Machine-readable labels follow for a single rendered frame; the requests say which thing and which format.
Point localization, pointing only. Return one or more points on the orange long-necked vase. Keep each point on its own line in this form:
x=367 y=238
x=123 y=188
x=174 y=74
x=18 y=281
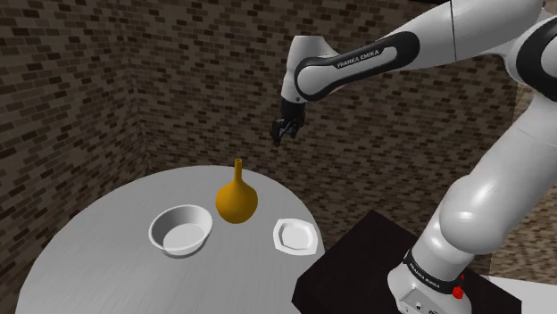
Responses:
x=236 y=203

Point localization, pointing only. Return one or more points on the grey round table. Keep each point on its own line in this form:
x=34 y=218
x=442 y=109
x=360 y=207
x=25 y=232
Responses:
x=104 y=269

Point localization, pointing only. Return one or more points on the dark robot stand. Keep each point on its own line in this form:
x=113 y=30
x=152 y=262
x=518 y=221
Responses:
x=348 y=269

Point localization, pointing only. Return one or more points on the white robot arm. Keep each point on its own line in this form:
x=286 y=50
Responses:
x=487 y=208

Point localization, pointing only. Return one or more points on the white bowl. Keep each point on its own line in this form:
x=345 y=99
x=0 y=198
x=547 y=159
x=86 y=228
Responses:
x=180 y=232

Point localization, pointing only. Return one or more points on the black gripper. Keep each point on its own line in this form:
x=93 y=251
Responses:
x=293 y=111

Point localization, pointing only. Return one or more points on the white octagonal plate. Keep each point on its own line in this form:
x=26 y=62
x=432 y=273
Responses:
x=295 y=236

